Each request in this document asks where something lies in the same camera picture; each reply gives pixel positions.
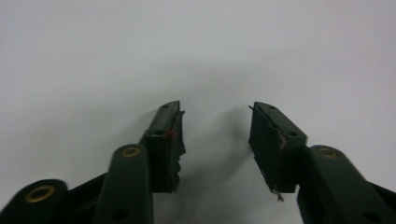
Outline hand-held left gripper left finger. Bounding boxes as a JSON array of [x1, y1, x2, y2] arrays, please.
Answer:
[[138, 100, 187, 194]]

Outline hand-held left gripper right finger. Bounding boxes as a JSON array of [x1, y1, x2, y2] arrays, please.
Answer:
[[247, 101, 309, 203]]

